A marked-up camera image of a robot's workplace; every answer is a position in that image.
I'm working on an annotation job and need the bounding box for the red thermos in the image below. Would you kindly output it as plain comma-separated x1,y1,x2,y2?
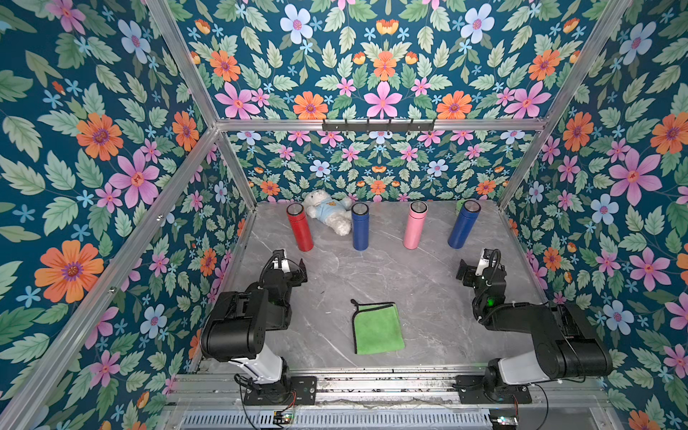
286,202,314,252

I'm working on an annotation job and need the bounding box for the green microfiber cloth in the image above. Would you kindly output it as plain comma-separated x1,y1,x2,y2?
350,299,405,356

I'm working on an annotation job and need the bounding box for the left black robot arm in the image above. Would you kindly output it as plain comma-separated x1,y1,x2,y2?
200,249,308,385

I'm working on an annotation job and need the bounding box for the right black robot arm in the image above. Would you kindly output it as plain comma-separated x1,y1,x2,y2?
456,248,613,390

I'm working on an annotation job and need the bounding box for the blue thermos right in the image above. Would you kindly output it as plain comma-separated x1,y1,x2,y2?
448,200,482,249

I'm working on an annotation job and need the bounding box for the pink thermos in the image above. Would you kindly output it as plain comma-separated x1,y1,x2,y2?
403,201,428,250

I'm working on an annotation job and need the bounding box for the dark blue thermos left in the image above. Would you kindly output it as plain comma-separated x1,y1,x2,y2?
351,202,370,251

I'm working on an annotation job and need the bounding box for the white teddy bear plush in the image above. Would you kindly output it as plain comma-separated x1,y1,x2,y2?
303,190,353,237

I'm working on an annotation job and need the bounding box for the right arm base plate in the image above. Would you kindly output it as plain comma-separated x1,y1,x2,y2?
453,376,532,405

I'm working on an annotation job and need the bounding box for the black wall hook rail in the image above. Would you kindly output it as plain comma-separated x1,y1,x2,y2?
321,119,435,134

